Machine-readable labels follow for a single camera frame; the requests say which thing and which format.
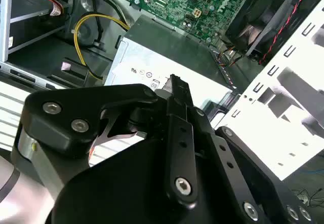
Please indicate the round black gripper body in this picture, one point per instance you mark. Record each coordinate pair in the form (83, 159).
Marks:
(121, 188)

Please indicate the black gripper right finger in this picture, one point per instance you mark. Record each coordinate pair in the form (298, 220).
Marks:
(253, 173)

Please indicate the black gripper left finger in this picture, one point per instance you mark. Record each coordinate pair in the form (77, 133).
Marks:
(58, 132)

